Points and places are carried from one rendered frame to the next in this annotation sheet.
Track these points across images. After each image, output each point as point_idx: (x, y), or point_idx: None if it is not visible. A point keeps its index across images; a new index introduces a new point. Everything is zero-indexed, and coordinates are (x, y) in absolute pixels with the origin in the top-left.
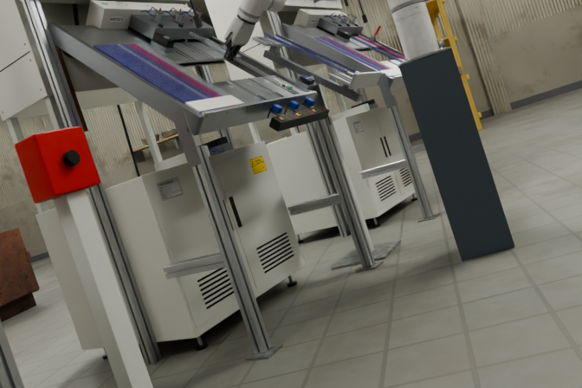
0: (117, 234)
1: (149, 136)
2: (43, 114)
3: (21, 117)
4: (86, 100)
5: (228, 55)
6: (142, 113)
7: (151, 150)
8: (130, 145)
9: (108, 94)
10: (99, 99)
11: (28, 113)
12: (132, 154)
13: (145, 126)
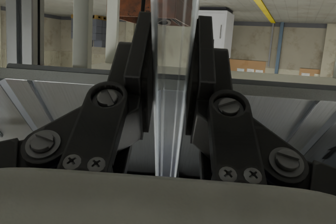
0: None
1: None
2: (287, 74)
3: (327, 77)
4: (270, 77)
5: (229, 66)
6: (116, 38)
7: None
8: None
9: (238, 76)
10: (237, 74)
11: (333, 79)
12: None
13: (117, 15)
